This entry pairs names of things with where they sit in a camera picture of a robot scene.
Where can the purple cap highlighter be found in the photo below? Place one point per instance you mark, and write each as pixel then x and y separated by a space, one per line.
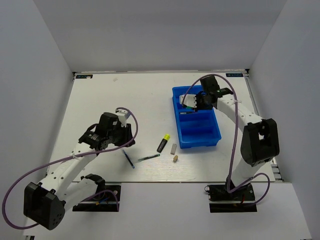
pixel 187 113

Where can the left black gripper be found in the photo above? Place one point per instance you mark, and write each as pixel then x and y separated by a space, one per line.
pixel 127 133

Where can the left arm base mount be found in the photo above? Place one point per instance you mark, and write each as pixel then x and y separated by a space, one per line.
pixel 107 202

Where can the grey eraser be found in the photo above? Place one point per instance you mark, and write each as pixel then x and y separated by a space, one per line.
pixel 173 149

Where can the blue compartment bin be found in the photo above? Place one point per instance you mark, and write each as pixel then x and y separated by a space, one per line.
pixel 194 130

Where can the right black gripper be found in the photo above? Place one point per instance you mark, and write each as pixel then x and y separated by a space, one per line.
pixel 198 107

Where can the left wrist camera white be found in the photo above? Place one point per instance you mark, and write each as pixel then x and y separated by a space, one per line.
pixel 123 116

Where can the blue pen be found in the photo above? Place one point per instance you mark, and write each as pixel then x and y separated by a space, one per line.
pixel 128 159

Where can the green pen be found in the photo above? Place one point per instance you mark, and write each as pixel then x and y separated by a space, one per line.
pixel 148 157

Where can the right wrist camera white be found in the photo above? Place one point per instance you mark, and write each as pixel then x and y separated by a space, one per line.
pixel 188 101

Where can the left corner label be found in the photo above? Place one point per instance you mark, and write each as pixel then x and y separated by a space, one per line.
pixel 84 76

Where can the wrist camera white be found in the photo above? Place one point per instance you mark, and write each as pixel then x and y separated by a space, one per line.
pixel 188 101
pixel 123 116

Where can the yellow cap highlighter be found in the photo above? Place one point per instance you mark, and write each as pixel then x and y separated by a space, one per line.
pixel 163 143

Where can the corner label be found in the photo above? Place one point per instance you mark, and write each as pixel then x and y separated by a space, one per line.
pixel 84 76
pixel 234 75

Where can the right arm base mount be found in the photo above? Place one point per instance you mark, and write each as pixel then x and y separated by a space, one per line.
pixel 241 201

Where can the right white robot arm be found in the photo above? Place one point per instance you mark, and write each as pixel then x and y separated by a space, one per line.
pixel 256 139

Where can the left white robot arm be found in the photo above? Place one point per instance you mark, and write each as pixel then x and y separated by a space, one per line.
pixel 47 201

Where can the small tan eraser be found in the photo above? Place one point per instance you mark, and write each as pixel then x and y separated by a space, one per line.
pixel 176 158

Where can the right corner label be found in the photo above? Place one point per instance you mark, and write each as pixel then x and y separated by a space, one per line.
pixel 234 75

